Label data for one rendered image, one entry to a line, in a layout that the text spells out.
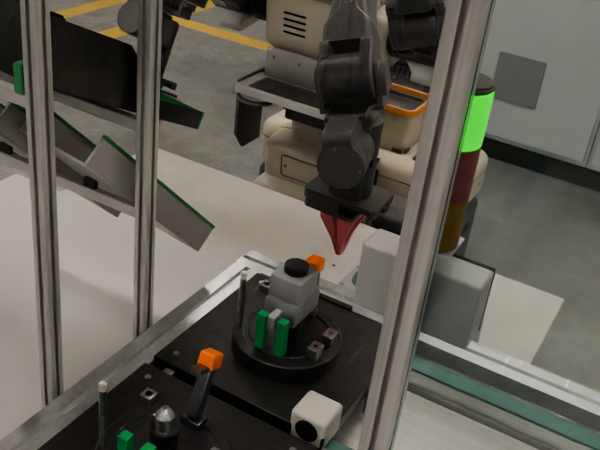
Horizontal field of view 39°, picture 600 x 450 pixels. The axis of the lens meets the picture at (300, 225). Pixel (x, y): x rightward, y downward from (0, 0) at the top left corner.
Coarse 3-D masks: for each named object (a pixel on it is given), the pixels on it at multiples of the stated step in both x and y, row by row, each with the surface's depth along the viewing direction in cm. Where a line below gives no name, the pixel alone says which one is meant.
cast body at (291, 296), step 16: (272, 272) 101; (288, 272) 101; (304, 272) 101; (272, 288) 101; (288, 288) 100; (304, 288) 100; (272, 304) 102; (288, 304) 101; (304, 304) 102; (272, 320) 100; (288, 320) 101
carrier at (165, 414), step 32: (128, 384) 98; (160, 384) 99; (96, 416) 93; (128, 416) 91; (160, 416) 84; (224, 416) 95; (64, 448) 88; (96, 448) 86; (128, 448) 82; (160, 448) 85; (192, 448) 88; (224, 448) 88; (256, 448) 91; (288, 448) 92
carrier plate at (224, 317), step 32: (256, 288) 118; (224, 320) 111; (352, 320) 114; (160, 352) 104; (192, 352) 104; (224, 352) 105; (352, 352) 108; (192, 384) 101; (224, 384) 100; (256, 384) 100; (288, 384) 101; (320, 384) 102; (352, 384) 102; (256, 416) 98; (288, 416) 96; (320, 448) 95
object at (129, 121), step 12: (0, 72) 108; (0, 84) 84; (12, 84) 84; (0, 96) 84; (12, 96) 83; (24, 96) 82; (60, 96) 104; (72, 96) 103; (84, 108) 103; (96, 108) 102; (108, 108) 101; (108, 120) 102; (120, 120) 101; (132, 120) 100
